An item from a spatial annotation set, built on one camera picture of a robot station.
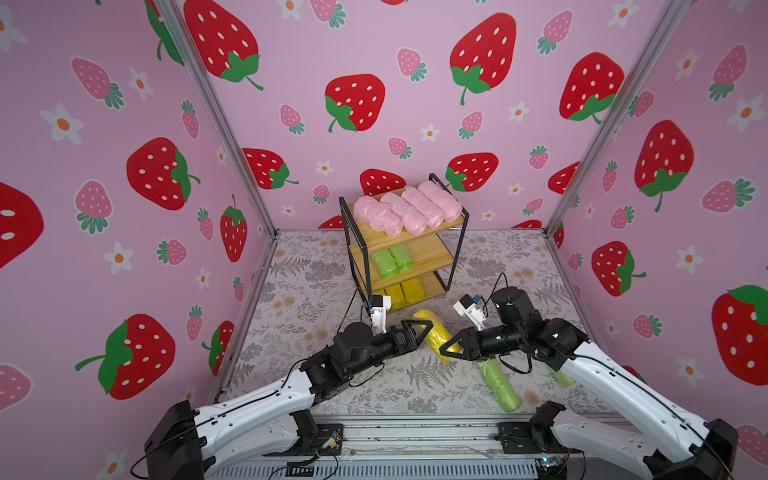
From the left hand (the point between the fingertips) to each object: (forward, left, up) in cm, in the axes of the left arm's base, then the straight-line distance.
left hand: (427, 329), depth 68 cm
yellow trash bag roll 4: (-1, -3, -1) cm, 3 cm away
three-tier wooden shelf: (+30, -5, -7) cm, 31 cm away
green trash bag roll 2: (+25, +6, -3) cm, 25 cm away
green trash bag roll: (+22, +10, -2) cm, 25 cm away
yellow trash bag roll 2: (+24, +2, -19) cm, 30 cm away
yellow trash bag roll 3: (+15, +12, -8) cm, 21 cm away
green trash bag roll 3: (-6, -21, -21) cm, 31 cm away
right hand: (-3, -5, -4) cm, 7 cm away
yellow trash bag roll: (+22, +7, -19) cm, 30 cm away
